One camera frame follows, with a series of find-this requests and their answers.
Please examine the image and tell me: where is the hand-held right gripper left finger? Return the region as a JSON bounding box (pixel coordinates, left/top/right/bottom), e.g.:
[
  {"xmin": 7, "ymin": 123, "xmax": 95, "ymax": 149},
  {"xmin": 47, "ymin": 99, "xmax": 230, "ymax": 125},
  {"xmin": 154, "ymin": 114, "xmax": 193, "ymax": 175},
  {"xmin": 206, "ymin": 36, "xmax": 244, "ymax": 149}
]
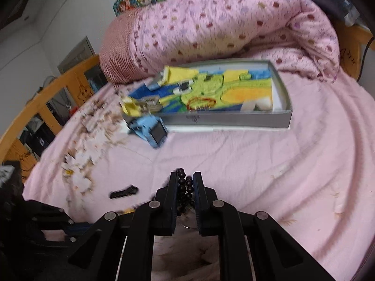
[{"xmin": 68, "ymin": 172, "xmax": 180, "ymax": 281}]

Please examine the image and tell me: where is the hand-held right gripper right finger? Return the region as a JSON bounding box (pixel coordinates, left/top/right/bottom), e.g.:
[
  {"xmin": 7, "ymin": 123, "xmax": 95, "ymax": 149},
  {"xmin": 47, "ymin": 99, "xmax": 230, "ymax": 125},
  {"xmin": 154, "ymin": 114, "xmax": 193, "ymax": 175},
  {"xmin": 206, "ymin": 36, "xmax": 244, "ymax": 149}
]
[{"xmin": 192, "ymin": 171, "xmax": 336, "ymax": 281}]

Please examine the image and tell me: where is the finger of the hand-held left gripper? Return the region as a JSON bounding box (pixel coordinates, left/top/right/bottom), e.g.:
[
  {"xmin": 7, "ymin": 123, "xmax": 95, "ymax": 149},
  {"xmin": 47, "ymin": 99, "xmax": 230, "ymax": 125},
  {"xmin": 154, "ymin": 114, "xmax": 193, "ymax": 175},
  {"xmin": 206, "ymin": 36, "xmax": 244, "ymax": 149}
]
[
  {"xmin": 35, "ymin": 224, "xmax": 94, "ymax": 245},
  {"xmin": 28, "ymin": 200, "xmax": 75, "ymax": 226}
]

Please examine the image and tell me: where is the dark bead bracelet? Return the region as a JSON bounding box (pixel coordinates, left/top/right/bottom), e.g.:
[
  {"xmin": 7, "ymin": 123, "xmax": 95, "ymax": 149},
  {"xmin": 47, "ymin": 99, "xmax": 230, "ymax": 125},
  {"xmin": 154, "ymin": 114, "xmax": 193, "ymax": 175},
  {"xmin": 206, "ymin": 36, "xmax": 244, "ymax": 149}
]
[{"xmin": 175, "ymin": 168, "xmax": 195, "ymax": 214}]

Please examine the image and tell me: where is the grey tray box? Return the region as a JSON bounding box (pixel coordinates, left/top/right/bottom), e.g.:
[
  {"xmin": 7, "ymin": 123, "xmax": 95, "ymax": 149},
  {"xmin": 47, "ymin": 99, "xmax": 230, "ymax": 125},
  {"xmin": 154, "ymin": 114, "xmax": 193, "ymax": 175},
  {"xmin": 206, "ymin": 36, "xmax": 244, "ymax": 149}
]
[{"xmin": 121, "ymin": 59, "xmax": 293, "ymax": 132}]

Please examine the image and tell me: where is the black hair clip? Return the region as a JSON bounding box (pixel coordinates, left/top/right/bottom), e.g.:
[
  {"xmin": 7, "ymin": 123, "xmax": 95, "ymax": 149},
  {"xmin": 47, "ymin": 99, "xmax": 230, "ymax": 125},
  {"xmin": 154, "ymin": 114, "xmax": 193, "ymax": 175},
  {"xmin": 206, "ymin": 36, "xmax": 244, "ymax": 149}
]
[{"xmin": 110, "ymin": 184, "xmax": 139, "ymax": 200}]

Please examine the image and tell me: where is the pink bed sheet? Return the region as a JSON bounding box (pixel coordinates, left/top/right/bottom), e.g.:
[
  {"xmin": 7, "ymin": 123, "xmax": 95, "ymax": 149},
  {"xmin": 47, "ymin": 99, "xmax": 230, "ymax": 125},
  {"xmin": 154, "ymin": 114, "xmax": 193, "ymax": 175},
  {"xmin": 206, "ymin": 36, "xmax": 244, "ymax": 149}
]
[{"xmin": 22, "ymin": 70, "xmax": 375, "ymax": 273}]

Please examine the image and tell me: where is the light blue watch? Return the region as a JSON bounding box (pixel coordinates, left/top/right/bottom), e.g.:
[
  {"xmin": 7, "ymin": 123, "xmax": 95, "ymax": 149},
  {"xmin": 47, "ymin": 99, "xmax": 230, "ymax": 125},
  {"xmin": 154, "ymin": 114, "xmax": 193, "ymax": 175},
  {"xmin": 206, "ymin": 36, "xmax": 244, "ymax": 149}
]
[{"xmin": 127, "ymin": 114, "xmax": 169, "ymax": 149}]

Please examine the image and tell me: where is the white foam block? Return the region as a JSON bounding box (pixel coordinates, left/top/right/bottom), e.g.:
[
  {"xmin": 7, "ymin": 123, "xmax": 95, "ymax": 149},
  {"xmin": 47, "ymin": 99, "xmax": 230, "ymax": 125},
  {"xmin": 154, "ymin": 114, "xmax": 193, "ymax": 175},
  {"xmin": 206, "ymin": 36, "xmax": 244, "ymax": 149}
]
[{"xmin": 240, "ymin": 98, "xmax": 277, "ymax": 112}]

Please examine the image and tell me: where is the wooden chair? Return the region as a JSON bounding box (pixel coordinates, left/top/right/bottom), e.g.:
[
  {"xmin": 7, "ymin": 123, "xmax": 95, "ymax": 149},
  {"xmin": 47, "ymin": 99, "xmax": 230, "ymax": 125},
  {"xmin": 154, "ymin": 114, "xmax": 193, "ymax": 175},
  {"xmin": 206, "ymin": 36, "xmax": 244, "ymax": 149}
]
[{"xmin": 0, "ymin": 20, "xmax": 375, "ymax": 179}]

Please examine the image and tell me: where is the red checked pillow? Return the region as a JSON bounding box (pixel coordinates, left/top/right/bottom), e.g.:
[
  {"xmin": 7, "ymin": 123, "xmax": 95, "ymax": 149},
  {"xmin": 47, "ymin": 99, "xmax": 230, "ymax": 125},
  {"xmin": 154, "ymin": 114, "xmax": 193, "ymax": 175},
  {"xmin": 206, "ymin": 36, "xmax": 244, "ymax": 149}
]
[{"xmin": 99, "ymin": 13, "xmax": 156, "ymax": 84}]

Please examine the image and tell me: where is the pink dotted quilt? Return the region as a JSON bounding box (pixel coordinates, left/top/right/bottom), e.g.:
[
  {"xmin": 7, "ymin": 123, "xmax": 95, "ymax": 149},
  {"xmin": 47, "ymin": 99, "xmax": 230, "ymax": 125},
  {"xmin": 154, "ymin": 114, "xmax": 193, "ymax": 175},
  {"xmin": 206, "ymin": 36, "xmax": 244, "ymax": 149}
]
[{"xmin": 129, "ymin": 0, "xmax": 342, "ymax": 82}]

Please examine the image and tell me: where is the dark blue bag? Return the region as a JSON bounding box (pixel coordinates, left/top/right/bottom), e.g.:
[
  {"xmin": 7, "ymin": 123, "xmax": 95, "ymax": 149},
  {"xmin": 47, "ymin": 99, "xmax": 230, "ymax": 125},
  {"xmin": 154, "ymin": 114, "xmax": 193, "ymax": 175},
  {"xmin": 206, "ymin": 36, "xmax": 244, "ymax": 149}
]
[{"xmin": 302, "ymin": 0, "xmax": 364, "ymax": 27}]

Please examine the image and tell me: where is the red bracelet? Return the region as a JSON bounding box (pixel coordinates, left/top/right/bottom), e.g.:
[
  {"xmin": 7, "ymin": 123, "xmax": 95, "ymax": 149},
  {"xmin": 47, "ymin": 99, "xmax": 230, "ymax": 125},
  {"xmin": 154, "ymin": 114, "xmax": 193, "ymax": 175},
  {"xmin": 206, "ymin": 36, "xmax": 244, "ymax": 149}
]
[{"xmin": 186, "ymin": 96, "xmax": 217, "ymax": 112}]

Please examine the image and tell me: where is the black cable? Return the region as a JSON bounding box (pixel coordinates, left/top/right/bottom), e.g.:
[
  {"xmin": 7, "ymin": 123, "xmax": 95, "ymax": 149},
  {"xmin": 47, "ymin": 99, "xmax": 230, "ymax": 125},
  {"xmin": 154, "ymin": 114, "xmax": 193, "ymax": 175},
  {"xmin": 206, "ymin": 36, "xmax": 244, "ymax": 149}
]
[{"xmin": 356, "ymin": 37, "xmax": 375, "ymax": 81}]

